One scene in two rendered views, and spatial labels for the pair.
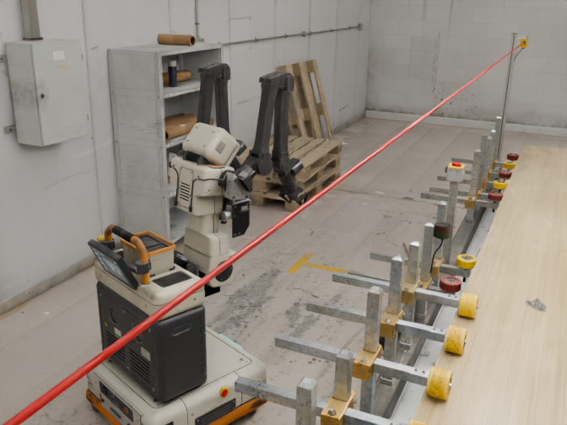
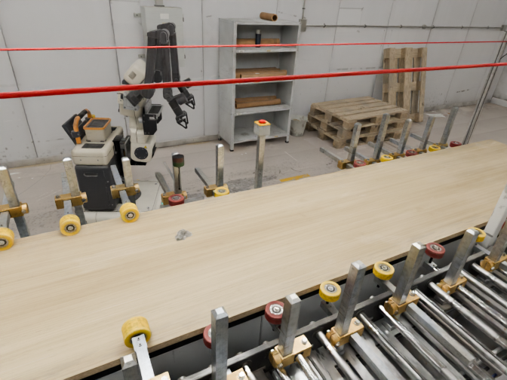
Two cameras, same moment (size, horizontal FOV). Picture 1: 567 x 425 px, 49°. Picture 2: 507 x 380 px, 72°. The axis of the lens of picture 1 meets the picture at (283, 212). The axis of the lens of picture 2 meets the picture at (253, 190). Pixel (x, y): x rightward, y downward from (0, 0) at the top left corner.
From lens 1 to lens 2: 2.23 m
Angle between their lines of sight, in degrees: 35
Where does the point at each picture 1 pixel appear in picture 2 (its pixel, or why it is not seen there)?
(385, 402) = not seen: hidden behind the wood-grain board
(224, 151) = (135, 78)
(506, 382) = (46, 262)
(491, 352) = (85, 243)
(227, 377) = not seen: hidden behind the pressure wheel
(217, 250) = (134, 139)
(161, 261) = (94, 135)
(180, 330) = (90, 175)
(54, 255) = (167, 130)
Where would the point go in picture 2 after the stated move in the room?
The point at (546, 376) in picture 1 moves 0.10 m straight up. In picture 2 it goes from (70, 272) to (65, 252)
